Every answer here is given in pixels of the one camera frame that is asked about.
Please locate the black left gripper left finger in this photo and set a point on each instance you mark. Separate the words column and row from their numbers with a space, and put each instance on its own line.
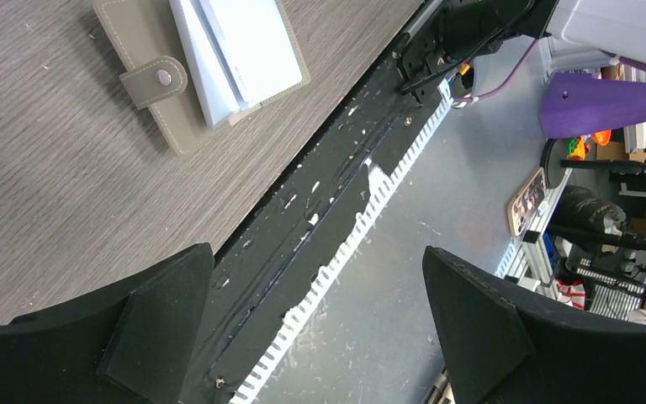
column 128, row 342

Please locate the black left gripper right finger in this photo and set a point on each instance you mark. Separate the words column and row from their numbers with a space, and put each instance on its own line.
column 502, row 343

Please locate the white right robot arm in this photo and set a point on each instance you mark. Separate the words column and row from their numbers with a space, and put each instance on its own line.
column 617, row 27

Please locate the beige patterned phone case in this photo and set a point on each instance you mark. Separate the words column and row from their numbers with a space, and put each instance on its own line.
column 525, row 203

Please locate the purple triangular plastic part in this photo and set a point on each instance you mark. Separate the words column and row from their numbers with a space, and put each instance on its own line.
column 577, row 104

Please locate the aluminium frame rail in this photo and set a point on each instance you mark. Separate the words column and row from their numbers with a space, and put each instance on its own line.
column 381, row 188

